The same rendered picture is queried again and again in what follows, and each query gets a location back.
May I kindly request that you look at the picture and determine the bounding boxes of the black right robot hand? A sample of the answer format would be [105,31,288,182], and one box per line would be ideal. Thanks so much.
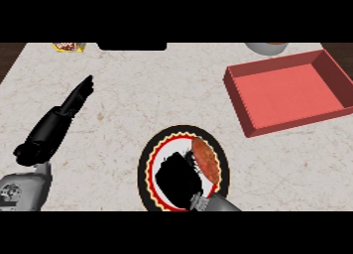
[153,149,215,209]

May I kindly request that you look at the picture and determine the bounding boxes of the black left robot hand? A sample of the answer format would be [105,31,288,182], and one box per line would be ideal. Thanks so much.
[13,74,94,168]

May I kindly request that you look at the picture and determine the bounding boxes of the black-rimmed patterned plate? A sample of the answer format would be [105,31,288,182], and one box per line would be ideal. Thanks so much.
[136,124,231,212]

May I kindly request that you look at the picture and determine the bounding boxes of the red cardboard box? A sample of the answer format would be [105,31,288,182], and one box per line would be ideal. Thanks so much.
[223,49,353,138]

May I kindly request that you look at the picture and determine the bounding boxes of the yellow snack packet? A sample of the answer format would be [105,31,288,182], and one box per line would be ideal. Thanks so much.
[50,43,88,54]

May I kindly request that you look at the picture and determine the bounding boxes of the black flat appliance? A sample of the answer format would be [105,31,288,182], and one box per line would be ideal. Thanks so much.
[96,43,168,52]

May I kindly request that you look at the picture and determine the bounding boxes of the grey round bowl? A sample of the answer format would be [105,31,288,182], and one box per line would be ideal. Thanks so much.
[245,43,289,56]

